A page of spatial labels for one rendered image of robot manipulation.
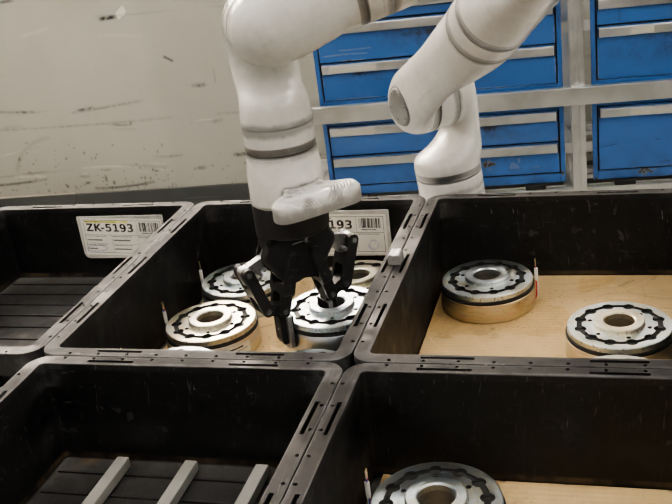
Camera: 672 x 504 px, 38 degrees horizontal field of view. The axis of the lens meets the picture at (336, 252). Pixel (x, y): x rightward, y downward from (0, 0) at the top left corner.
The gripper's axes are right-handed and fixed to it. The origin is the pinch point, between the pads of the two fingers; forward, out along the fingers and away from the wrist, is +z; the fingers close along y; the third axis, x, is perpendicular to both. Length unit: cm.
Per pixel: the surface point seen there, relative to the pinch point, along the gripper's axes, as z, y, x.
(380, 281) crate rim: -5.8, -4.8, 7.8
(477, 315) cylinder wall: 3.1, -17.4, 6.2
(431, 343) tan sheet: 4.2, -11.1, 6.2
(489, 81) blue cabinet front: 23, -136, -139
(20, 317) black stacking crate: 4.3, 22.6, -35.9
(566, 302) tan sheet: 4.2, -27.6, 9.0
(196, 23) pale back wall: 11, -104, -278
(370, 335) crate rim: -5.8, 2.1, 16.6
